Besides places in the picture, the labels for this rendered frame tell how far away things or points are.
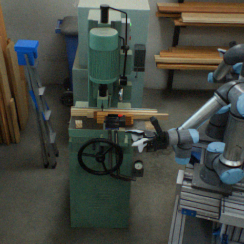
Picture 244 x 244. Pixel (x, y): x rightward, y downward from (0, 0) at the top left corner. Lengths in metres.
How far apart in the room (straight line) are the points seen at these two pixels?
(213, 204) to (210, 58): 2.50
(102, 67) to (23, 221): 1.43
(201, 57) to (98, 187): 2.32
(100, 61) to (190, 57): 2.29
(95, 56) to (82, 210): 1.20
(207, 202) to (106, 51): 1.08
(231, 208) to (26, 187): 1.84
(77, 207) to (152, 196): 0.74
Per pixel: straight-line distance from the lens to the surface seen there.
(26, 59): 3.12
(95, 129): 2.49
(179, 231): 2.82
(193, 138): 1.89
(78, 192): 2.82
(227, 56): 2.50
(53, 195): 3.34
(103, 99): 2.50
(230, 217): 2.27
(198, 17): 4.33
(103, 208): 2.92
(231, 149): 2.02
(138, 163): 2.57
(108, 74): 2.39
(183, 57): 4.50
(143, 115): 2.61
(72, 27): 4.21
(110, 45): 2.32
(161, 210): 3.24
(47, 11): 4.80
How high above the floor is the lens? 2.25
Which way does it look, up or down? 32 degrees down
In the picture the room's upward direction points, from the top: 3 degrees clockwise
